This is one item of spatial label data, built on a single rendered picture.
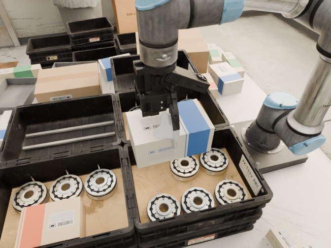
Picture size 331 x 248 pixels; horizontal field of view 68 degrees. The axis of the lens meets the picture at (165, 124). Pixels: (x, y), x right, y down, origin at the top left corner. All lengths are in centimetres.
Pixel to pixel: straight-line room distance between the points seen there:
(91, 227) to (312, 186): 84
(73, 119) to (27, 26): 287
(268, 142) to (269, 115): 14
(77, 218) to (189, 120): 41
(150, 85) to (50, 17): 337
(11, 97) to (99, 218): 101
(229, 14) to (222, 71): 101
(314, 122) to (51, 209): 84
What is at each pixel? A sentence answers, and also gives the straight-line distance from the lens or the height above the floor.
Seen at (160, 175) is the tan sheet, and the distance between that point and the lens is 88.
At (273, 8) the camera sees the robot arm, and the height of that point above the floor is 134.
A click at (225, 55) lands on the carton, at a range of 171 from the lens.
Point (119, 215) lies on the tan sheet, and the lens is 82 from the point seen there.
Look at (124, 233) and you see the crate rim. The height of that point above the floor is 93.
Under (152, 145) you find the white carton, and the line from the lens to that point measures 58.
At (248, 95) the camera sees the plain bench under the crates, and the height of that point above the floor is 70.
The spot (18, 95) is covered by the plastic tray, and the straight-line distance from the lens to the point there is 163.
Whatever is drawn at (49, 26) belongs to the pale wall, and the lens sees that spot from 388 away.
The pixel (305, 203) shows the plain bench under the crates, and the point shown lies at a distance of 111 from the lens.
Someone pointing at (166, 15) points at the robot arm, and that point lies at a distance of 44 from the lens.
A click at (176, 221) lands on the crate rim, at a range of 69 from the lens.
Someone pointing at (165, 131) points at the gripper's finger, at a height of 116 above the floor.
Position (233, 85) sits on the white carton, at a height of 77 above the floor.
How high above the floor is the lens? 156
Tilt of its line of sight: 44 degrees down
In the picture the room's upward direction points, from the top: straight up
